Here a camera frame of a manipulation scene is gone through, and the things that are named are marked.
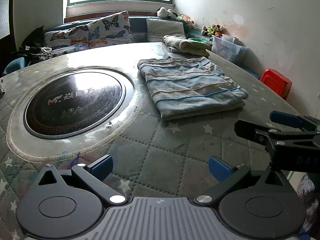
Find round black induction hob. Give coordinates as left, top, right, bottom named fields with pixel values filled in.
left=23, top=67, right=127, bottom=139

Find grey pillow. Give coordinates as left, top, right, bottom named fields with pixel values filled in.
left=146, top=18, right=185, bottom=42

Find blue striped sweater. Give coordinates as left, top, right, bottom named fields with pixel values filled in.
left=137, top=56, right=249, bottom=121

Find green orange plush toy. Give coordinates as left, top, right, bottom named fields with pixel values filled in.
left=177, top=14, right=195, bottom=25

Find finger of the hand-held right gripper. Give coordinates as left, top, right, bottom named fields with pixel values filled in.
left=234, top=119, right=320, bottom=154
left=269, top=111, right=320, bottom=132

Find patterned purple cloth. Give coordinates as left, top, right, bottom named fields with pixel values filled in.
left=296, top=174, right=317, bottom=233

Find blue chair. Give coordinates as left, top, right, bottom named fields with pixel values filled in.
left=2, top=57, right=25, bottom=77

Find black clothing pile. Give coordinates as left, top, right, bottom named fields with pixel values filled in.
left=15, top=25, right=53, bottom=63

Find grey quilted star tablecloth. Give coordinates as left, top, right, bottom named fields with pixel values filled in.
left=0, top=41, right=320, bottom=240

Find red plastic stool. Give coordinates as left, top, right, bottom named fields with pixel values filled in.
left=259, top=68, right=292, bottom=100

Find brown plush toys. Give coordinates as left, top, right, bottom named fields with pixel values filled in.
left=201, top=24, right=224, bottom=37

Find white plush toy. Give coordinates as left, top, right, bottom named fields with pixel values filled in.
left=157, top=7, right=178, bottom=19

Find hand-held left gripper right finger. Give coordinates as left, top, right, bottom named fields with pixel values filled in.
left=194, top=156, right=289, bottom=203

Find large butterfly print cushion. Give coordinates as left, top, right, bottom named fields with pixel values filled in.
left=87, top=11, right=134, bottom=46

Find clear plastic storage box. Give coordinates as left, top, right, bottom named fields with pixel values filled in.
left=211, top=34, right=248, bottom=64

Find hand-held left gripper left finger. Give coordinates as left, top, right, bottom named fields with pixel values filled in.
left=37, top=155, right=126, bottom=204

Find folded olive towel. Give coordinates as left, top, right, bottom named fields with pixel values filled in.
left=162, top=34, right=213, bottom=57

